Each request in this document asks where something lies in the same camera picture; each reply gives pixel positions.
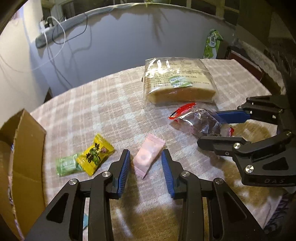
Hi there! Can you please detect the teal mint ring candy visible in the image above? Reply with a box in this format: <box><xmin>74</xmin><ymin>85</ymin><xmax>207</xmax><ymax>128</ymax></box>
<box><xmin>83</xmin><ymin>213</ymin><xmax>88</xmax><ymax>230</ymax></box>

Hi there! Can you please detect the dark dried fruit clear bag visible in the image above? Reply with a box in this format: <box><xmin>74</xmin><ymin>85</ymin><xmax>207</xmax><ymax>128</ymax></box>
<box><xmin>168</xmin><ymin>102</ymin><xmax>234</xmax><ymax>138</ymax></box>

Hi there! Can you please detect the light green candy wrapper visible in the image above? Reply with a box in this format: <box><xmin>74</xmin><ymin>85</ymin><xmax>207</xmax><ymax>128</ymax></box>
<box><xmin>56</xmin><ymin>153</ymin><xmax>84</xmax><ymax>177</ymax></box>

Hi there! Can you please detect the yellow candy wrapper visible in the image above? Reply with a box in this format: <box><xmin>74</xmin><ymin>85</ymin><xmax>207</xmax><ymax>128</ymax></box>
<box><xmin>76</xmin><ymin>133</ymin><xmax>115</xmax><ymax>176</ymax></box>

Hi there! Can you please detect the pink candy wrapper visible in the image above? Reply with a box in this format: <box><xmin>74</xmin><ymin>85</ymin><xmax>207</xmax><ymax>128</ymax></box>
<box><xmin>132</xmin><ymin>134</ymin><xmax>165</xmax><ymax>178</ymax></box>

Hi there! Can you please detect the lace covered furniture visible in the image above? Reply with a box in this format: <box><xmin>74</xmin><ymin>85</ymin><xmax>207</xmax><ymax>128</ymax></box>
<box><xmin>239</xmin><ymin>40</ymin><xmax>286</xmax><ymax>94</ymax></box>

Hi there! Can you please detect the green white snack bag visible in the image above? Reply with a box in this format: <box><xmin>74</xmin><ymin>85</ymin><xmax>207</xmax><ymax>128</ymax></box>
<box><xmin>203</xmin><ymin>29</ymin><xmax>223</xmax><ymax>59</ymax></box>

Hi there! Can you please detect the packaged sponge cake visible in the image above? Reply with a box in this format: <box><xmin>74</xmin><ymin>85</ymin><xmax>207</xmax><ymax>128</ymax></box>
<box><xmin>142</xmin><ymin>57</ymin><xmax>218</xmax><ymax>105</ymax></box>

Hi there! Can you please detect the brown cardboard box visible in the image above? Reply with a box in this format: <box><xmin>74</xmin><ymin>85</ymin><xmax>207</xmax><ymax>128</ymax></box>
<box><xmin>1</xmin><ymin>109</ymin><xmax>46</xmax><ymax>240</ymax></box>

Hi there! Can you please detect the plaid pink tablecloth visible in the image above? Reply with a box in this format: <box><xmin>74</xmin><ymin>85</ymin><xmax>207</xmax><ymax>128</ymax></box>
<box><xmin>32</xmin><ymin>67</ymin><xmax>282</xmax><ymax>240</ymax></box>

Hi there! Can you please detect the grey windowsill cloth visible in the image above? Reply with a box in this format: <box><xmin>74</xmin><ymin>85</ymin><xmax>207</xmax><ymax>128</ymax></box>
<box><xmin>35</xmin><ymin>3</ymin><xmax>146</xmax><ymax>49</ymax></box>

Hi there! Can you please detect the white power strip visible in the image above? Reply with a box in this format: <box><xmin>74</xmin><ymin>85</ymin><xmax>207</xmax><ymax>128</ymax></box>
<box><xmin>39</xmin><ymin>20</ymin><xmax>53</xmax><ymax>32</ymax></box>

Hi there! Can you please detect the black power cable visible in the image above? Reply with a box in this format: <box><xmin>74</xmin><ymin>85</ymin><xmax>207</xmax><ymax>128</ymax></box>
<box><xmin>52</xmin><ymin>14</ymin><xmax>89</xmax><ymax>46</ymax></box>

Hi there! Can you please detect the white charging cable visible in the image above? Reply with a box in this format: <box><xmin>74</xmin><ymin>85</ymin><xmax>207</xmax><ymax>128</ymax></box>
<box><xmin>30</xmin><ymin>16</ymin><xmax>67</xmax><ymax>72</ymax></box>

